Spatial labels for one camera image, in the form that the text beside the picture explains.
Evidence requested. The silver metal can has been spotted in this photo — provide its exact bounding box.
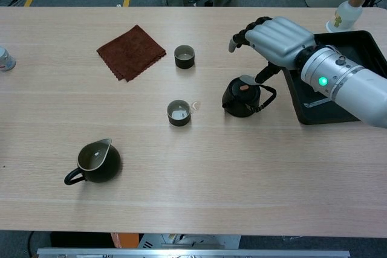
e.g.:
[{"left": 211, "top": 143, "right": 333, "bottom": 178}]
[{"left": 0, "top": 45, "right": 16, "bottom": 73}]

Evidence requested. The brown square cloth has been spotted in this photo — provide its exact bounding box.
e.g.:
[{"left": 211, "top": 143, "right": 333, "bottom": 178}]
[{"left": 96, "top": 24, "right": 167, "bottom": 83}]

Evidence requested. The black teapot with wire handle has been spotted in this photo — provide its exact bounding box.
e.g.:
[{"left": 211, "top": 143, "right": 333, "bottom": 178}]
[{"left": 221, "top": 75, "right": 278, "bottom": 118}]

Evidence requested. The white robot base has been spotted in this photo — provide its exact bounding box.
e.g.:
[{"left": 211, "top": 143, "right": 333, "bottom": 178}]
[{"left": 138, "top": 233, "right": 242, "bottom": 250}]

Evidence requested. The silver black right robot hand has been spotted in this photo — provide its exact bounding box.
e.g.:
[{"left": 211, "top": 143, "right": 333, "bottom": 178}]
[{"left": 228, "top": 16, "right": 316, "bottom": 85}]

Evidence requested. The dark olive pitcher with handle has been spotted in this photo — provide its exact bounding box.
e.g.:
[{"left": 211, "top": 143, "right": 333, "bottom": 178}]
[{"left": 63, "top": 138, "right": 122, "bottom": 186}]

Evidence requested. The black plastic tray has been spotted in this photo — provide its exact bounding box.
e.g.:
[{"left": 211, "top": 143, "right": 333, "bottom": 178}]
[{"left": 281, "top": 30, "right": 387, "bottom": 125}]

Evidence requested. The orange object under table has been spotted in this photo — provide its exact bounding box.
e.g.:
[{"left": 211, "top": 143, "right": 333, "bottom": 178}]
[{"left": 110, "top": 232, "right": 140, "bottom": 250}]

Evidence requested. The dark olive teacup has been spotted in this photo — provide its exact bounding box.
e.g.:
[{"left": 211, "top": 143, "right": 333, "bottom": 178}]
[
  {"left": 174, "top": 44, "right": 195, "bottom": 69},
  {"left": 166, "top": 99, "right": 192, "bottom": 127}
]

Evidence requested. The aluminium rail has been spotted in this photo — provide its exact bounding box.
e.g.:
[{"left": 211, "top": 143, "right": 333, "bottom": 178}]
[{"left": 36, "top": 248, "right": 351, "bottom": 258}]

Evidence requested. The white bottle with cork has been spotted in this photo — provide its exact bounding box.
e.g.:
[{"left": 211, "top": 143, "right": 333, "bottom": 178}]
[{"left": 325, "top": 0, "right": 368, "bottom": 33}]

